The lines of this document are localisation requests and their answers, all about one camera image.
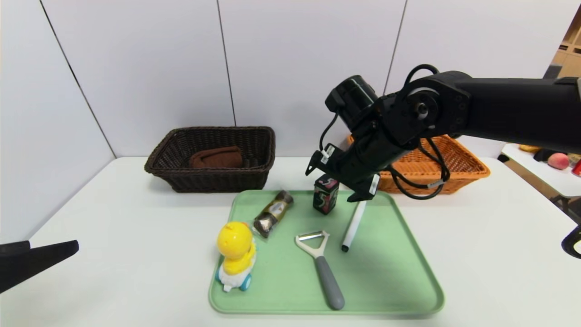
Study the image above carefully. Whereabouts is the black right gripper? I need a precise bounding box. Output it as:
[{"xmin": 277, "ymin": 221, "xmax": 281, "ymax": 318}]
[{"xmin": 346, "ymin": 129, "xmax": 401, "ymax": 203}]

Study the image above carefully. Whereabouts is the black gum box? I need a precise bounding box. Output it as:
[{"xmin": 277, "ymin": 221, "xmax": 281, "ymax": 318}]
[{"xmin": 312, "ymin": 174, "xmax": 340, "ymax": 215}]

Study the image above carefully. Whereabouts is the gold chocolate pack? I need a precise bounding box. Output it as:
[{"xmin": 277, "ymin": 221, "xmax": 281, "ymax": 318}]
[{"xmin": 252, "ymin": 190, "xmax": 294, "ymax": 239}]

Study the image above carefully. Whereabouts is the brown towel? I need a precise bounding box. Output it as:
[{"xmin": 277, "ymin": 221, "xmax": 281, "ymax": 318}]
[{"xmin": 188, "ymin": 146, "xmax": 243, "ymax": 169}]

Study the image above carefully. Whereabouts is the orange wicker basket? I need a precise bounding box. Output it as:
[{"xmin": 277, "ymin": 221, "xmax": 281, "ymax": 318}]
[{"xmin": 347, "ymin": 134, "xmax": 491, "ymax": 195}]

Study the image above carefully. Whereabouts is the dark brown wicker basket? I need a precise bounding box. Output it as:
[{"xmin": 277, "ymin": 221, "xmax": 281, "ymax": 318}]
[{"xmin": 144, "ymin": 126, "xmax": 276, "ymax": 193}]

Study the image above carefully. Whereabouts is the white marker pen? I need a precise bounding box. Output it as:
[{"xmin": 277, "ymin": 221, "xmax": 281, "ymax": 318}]
[{"xmin": 341, "ymin": 201, "xmax": 367, "ymax": 253}]

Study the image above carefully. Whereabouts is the green plastic tray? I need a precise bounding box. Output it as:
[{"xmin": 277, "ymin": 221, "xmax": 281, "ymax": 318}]
[{"xmin": 208, "ymin": 189, "xmax": 444, "ymax": 315}]

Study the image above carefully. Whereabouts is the yellow duck toy car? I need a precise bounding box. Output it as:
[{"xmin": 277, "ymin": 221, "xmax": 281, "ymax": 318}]
[{"xmin": 215, "ymin": 221, "xmax": 257, "ymax": 292}]

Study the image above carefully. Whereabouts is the white side table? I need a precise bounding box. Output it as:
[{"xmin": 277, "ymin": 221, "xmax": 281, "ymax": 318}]
[{"xmin": 501, "ymin": 143, "xmax": 581, "ymax": 198}]

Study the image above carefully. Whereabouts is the pink peach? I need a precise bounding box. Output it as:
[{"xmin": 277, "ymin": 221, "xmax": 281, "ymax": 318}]
[{"xmin": 547, "ymin": 153, "xmax": 570, "ymax": 171}]

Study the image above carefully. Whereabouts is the wooden cabinet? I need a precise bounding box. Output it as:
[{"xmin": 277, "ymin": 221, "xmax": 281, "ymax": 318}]
[{"xmin": 542, "ymin": 5, "xmax": 581, "ymax": 80}]

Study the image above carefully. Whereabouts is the thick black wrist cable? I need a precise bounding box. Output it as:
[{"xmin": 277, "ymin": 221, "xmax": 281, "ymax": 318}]
[{"xmin": 390, "ymin": 136, "xmax": 451, "ymax": 200}]

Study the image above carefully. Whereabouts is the thin black camera cable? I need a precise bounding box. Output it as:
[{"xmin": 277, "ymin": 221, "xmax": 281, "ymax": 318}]
[{"xmin": 319, "ymin": 113, "xmax": 339, "ymax": 153}]

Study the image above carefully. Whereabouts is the grey handled white peeler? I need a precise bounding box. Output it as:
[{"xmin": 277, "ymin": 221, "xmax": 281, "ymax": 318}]
[{"xmin": 294, "ymin": 230, "xmax": 345, "ymax": 311}]

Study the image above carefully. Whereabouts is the dark side table frame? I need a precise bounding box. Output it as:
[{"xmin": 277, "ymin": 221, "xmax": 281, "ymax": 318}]
[{"xmin": 551, "ymin": 195, "xmax": 581, "ymax": 225}]

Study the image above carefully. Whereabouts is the black shoulder cable loop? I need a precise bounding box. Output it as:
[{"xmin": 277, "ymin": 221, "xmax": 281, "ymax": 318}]
[{"xmin": 561, "ymin": 224, "xmax": 581, "ymax": 259}]

